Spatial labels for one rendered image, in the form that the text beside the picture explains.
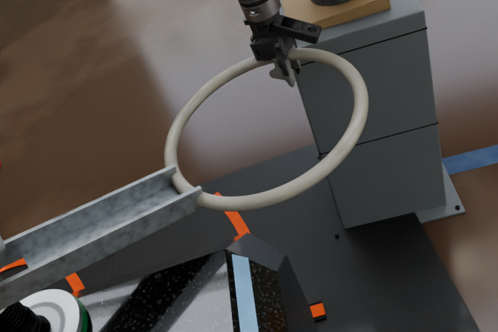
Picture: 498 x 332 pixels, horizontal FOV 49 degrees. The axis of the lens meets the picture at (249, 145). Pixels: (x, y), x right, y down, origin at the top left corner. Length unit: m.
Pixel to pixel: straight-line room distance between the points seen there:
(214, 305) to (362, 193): 1.06
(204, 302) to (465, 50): 2.14
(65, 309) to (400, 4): 1.19
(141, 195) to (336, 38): 0.74
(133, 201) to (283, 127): 1.58
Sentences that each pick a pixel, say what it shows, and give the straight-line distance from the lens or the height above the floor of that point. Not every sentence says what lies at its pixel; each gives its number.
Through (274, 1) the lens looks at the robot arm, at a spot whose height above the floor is 1.11.
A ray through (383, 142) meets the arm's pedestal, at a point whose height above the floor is 0.40.
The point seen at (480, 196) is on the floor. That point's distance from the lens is 2.21.
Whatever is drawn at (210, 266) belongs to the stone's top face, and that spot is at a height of 0.83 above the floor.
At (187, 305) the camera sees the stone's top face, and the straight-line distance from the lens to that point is 1.10.
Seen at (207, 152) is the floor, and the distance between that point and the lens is 2.73.
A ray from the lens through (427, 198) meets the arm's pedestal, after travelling 2.12.
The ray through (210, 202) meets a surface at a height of 0.92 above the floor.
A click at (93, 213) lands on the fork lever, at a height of 0.97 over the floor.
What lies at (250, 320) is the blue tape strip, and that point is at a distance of 1.07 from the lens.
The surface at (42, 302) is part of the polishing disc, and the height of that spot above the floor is 0.86.
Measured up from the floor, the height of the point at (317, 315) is 0.03.
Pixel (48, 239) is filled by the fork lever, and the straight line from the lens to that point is 1.17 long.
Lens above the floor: 1.68
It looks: 39 degrees down
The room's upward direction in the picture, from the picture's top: 23 degrees counter-clockwise
